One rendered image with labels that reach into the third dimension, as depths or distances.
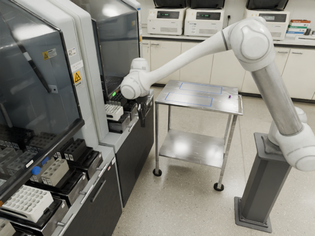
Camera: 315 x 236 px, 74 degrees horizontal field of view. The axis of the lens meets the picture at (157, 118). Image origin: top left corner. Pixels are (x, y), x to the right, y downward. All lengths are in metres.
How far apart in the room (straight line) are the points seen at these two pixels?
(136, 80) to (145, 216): 1.17
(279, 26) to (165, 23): 1.59
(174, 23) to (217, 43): 2.41
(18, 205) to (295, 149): 1.18
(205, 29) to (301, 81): 1.63
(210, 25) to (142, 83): 2.50
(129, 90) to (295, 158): 0.83
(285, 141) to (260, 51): 0.48
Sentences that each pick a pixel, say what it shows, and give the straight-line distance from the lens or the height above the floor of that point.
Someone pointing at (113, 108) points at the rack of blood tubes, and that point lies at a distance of 1.42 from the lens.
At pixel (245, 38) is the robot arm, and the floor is 1.39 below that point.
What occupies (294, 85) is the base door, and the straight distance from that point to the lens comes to 3.78.
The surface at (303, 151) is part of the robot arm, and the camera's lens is 1.15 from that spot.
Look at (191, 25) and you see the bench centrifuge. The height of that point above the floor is 1.06.
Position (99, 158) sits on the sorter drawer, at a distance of 1.15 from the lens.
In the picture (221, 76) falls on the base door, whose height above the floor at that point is 0.32.
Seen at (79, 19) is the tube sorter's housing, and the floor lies 1.42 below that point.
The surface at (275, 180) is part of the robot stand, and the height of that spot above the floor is 0.50.
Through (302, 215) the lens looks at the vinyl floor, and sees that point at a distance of 2.16.
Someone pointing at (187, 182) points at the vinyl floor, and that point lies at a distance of 2.04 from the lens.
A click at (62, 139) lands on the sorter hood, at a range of 0.98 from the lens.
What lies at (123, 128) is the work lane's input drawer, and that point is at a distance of 1.36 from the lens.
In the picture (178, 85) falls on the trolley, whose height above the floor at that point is 0.82.
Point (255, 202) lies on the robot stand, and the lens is 1.72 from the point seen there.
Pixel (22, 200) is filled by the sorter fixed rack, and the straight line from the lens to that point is 0.98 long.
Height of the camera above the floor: 1.54
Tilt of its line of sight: 32 degrees down
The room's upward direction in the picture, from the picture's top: straight up
